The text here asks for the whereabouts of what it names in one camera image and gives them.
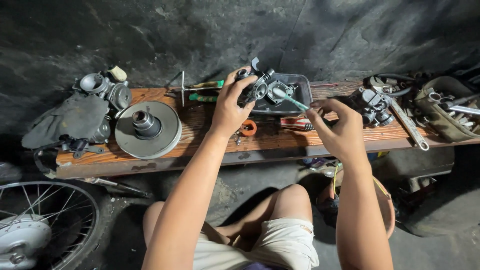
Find person's left hand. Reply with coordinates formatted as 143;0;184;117
209;67;260;140

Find person's right hand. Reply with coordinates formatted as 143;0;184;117
305;98;371;163

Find dark metal carburetor body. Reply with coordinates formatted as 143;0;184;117
235;57;277;107

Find green toothbrush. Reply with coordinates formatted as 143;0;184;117
272;87;311;112

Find grey carburetor assembly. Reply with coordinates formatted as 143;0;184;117
347;87;395;128

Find wooden workbench plank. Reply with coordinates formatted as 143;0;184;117
55;80;480;180

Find red white striped screwdriver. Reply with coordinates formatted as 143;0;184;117
280;116;332;132

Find black plastic tray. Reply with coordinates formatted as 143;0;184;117
250;73;313;116

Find grey carburetor float bowl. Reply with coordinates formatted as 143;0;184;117
266;80;297;105

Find long silver wrench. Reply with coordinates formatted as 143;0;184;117
389;98;430;152

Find silver clutch pulley disc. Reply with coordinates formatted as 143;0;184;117
114;101;183;160

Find tan plastic bucket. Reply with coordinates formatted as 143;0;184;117
317;162;397;241

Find person's right leg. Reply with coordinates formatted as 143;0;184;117
215;184;313;251

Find person's leg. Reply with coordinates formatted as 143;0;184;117
215;184;313;251
142;201;166;259

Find tan tool bag with tools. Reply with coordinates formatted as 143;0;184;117
414;76;480;143

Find silver carburetor with cream cap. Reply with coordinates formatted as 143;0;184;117
72;65;133;112

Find beige shorts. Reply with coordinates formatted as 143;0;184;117
192;217;320;270

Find person's left leg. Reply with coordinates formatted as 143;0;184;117
142;201;166;259

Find black cloth rag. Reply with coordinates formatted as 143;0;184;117
21;92;110;150

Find spoked motorcycle wheel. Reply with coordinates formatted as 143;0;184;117
0;162;113;270

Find green striped handled screwdriver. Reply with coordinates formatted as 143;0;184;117
188;92;219;103

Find orange plastic ring part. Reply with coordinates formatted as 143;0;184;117
239;119;258;137

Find green yellow handled screwdriver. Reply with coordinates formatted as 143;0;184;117
187;80;225;91

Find silver T-handle wrench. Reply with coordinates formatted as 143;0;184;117
166;71;224;107

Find grey engine part with bracket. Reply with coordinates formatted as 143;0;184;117
60;117;112;160

